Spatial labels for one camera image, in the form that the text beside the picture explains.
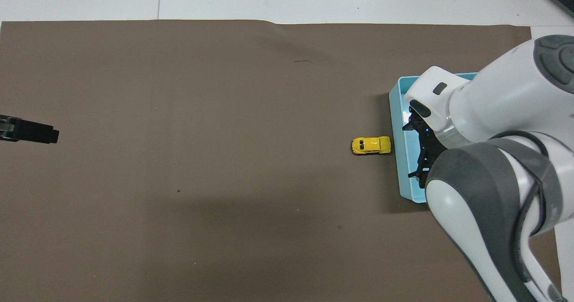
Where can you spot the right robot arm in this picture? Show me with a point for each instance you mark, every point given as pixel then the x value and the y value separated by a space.
pixel 497 96

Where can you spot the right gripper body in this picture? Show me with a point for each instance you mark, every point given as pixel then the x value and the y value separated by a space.
pixel 429 144

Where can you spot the light blue plastic tray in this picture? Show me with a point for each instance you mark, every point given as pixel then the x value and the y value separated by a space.
pixel 403 158

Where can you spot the yellow toy beetle car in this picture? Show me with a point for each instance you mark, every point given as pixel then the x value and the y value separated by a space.
pixel 370 145

